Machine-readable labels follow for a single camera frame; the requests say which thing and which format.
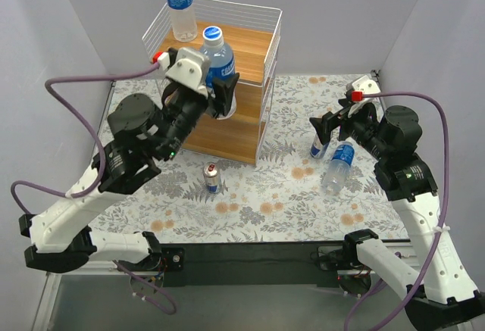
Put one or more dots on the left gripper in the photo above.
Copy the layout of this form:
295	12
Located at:
198	96

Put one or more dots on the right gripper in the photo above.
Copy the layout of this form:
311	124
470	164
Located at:
339	122

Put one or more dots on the pocari sweat bottle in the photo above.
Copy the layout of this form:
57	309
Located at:
183	20
338	169
221	56

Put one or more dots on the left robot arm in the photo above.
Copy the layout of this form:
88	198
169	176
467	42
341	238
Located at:
144	134

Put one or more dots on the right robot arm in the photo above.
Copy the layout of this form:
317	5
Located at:
445	295

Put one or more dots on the right Red Bull can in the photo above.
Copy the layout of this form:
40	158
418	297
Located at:
318	149

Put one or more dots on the red bull can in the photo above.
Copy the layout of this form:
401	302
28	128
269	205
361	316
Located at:
318	149
212	177

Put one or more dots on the lying Pocari Sweat bottle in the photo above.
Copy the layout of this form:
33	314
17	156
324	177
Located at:
338	169

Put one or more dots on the left Red Bull can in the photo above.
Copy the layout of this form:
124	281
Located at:
212	177

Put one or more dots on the floral tablecloth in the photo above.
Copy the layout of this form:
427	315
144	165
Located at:
278	199

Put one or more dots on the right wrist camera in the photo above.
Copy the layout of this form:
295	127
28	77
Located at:
357	89

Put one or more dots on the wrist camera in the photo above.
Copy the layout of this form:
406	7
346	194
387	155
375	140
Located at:
357	89
185	66

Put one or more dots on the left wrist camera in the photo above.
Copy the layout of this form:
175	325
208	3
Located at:
185	66

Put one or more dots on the white wire wooden shelf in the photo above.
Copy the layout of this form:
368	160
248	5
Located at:
253	32

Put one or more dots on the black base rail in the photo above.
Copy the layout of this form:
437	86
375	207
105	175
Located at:
251	263

